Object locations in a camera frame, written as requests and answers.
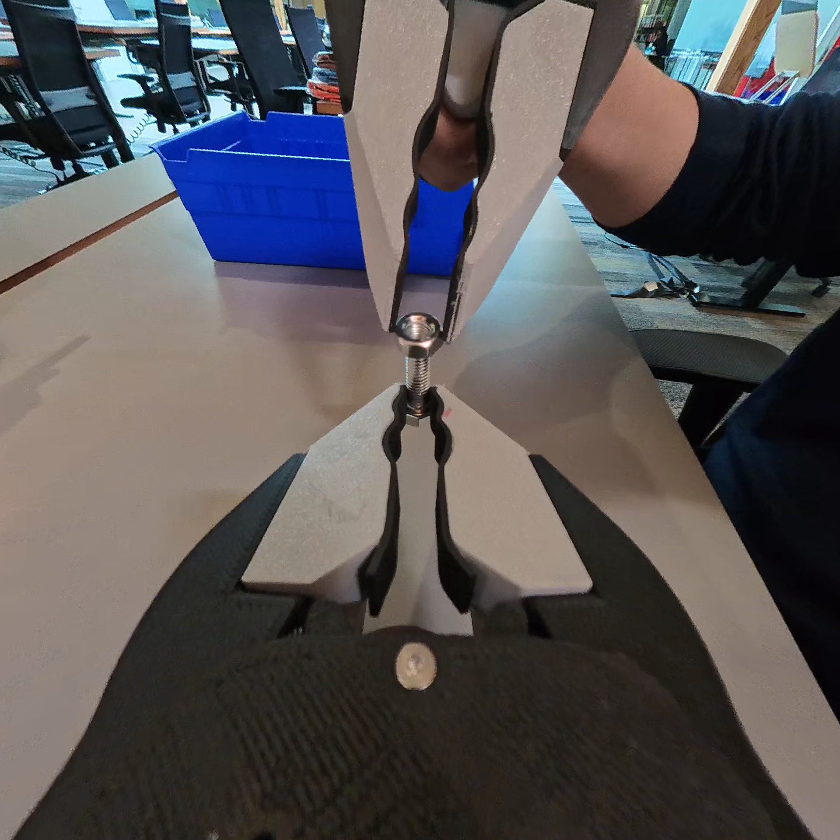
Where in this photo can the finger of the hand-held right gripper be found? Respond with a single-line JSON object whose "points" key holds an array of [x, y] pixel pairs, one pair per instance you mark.
{"points": [[531, 118], [387, 98]]}

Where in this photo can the person's right forearm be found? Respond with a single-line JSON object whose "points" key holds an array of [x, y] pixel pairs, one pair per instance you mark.
{"points": [[689, 164]]}

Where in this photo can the silver hex nut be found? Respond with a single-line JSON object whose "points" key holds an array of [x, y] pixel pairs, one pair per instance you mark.
{"points": [[418, 331]]}

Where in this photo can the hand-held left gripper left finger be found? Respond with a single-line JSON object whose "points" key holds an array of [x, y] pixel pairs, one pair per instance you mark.
{"points": [[321, 518]]}

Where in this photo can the wooden post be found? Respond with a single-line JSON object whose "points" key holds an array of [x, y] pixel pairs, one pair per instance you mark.
{"points": [[741, 46]]}

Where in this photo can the dark grey office chair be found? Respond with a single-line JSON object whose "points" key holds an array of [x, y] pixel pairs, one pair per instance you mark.
{"points": [[709, 358]]}

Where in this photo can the long silver hex bolt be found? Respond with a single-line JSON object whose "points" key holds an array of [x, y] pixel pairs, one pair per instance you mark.
{"points": [[415, 384]]}

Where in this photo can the folded grey cardboard sheet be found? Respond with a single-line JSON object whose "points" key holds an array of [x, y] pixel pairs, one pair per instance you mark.
{"points": [[797, 36]]}

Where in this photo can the person's right hand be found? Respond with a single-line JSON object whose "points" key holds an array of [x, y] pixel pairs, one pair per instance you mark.
{"points": [[453, 157]]}

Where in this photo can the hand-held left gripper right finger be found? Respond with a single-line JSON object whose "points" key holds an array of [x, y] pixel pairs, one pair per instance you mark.
{"points": [[518, 518]]}

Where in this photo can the black office chair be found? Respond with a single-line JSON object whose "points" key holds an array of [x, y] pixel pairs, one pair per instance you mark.
{"points": [[262, 52], [177, 72], [59, 85]]}

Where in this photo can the stack of folded cloths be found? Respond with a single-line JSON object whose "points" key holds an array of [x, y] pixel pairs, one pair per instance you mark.
{"points": [[325, 75]]}

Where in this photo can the blue plastic bin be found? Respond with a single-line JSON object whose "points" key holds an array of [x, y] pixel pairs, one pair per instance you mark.
{"points": [[262, 197]]}

